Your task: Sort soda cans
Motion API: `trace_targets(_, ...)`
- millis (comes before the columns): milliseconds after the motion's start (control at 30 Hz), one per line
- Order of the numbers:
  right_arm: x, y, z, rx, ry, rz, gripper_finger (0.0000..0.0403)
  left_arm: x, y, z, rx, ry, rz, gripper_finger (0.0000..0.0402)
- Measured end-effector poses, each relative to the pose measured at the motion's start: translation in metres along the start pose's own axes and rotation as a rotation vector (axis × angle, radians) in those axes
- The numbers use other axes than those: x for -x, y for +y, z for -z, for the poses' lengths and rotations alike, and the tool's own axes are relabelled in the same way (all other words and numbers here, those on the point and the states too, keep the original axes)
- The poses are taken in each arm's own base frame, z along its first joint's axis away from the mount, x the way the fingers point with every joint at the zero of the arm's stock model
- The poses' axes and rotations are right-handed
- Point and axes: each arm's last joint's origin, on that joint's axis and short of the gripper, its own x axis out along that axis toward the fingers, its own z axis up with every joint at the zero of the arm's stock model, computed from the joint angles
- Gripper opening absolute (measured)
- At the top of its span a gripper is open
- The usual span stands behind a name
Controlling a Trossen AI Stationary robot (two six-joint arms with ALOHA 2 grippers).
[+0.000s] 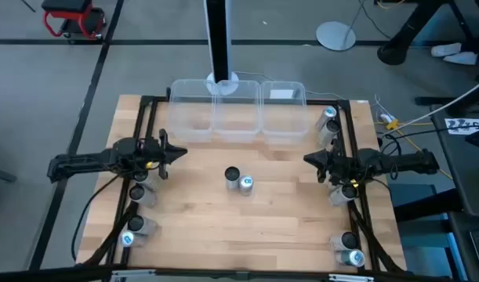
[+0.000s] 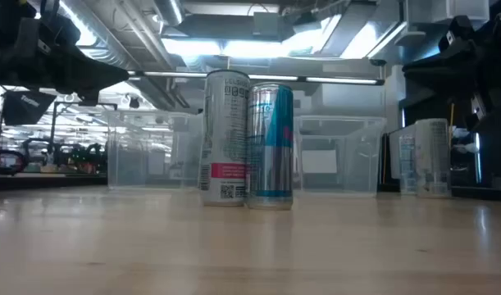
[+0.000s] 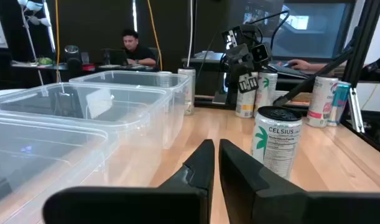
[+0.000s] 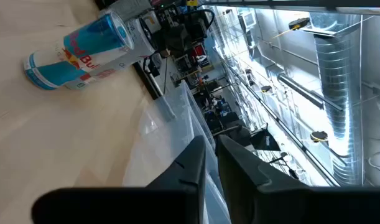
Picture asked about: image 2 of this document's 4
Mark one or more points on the silver ventilation duct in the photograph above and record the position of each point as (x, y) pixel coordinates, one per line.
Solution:
(110, 37)

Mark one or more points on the clear plastic storage bin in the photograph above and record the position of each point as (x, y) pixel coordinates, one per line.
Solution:
(340, 180)
(151, 164)

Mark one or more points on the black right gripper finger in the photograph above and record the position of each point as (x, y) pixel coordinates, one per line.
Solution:
(443, 71)

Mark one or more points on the background robot workstation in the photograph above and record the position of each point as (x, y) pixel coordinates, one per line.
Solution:
(4, 162)

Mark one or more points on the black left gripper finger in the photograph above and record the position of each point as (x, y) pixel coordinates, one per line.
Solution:
(89, 99)
(90, 75)

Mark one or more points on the dome security camera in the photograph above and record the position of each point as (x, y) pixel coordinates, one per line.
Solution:
(377, 62)

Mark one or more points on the grey ceiling unit box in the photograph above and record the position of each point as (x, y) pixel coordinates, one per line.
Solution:
(266, 26)

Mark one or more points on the long LED light bar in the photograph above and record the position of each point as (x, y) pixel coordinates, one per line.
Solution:
(336, 80)

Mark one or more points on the black Torjim softbox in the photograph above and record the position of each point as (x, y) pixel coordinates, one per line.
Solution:
(26, 106)

